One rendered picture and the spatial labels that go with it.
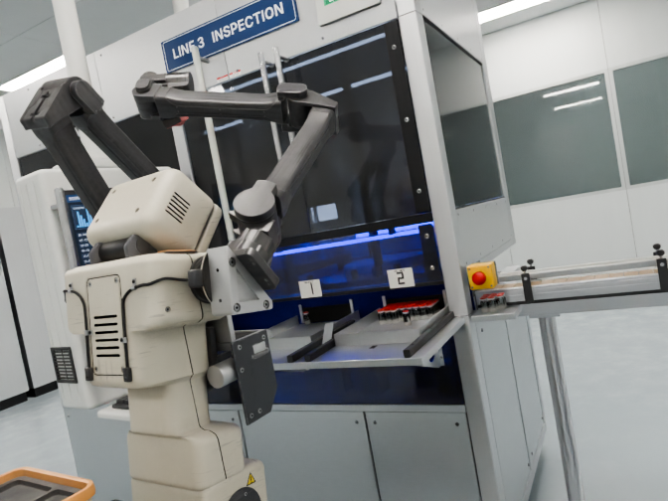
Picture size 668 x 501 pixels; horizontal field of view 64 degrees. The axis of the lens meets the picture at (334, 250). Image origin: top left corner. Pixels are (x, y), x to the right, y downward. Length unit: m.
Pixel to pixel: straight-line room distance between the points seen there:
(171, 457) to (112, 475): 1.83
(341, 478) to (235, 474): 1.02
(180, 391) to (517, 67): 5.70
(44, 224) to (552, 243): 5.28
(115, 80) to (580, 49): 4.89
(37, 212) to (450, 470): 1.52
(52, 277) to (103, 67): 1.00
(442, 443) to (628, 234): 4.64
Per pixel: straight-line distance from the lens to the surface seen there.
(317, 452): 2.07
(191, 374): 1.03
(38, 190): 1.84
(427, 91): 1.67
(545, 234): 6.24
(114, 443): 2.81
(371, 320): 1.77
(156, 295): 0.92
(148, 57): 2.30
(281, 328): 1.92
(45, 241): 1.84
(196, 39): 2.14
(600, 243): 6.22
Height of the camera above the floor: 1.23
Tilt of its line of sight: 3 degrees down
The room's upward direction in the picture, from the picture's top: 10 degrees counter-clockwise
